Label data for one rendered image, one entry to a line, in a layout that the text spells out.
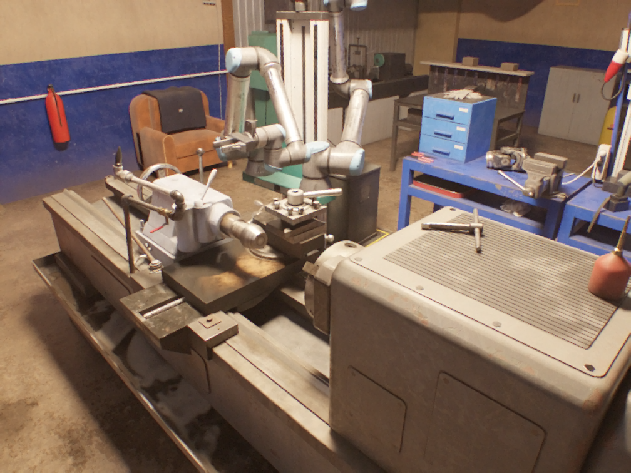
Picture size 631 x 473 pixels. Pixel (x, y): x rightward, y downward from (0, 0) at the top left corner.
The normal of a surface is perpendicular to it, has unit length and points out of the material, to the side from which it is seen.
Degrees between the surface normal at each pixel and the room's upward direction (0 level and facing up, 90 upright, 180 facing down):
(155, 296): 0
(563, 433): 90
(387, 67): 90
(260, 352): 0
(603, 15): 90
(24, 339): 0
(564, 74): 90
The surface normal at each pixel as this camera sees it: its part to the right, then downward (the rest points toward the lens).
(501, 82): -0.72, 0.32
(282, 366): 0.00, -0.89
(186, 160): 0.70, 0.33
